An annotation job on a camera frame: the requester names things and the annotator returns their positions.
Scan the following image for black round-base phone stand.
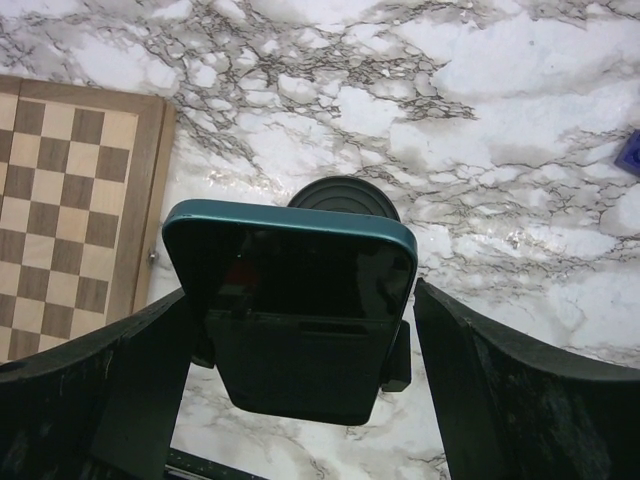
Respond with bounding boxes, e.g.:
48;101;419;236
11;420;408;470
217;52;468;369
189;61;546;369
168;177;417;399

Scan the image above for teal smartphone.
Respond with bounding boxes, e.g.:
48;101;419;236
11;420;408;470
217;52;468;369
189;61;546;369
162;199;418;426

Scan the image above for wooden chessboard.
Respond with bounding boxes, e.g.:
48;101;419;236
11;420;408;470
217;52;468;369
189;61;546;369
1;76;176;364

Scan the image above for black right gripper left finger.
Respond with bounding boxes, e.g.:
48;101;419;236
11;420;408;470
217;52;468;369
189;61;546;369
1;290;193;479

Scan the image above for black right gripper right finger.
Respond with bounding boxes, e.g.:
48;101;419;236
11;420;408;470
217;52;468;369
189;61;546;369
414;280;639;479

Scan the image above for purple rectangular plate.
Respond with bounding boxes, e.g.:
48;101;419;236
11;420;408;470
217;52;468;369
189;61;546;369
614;129;640;177

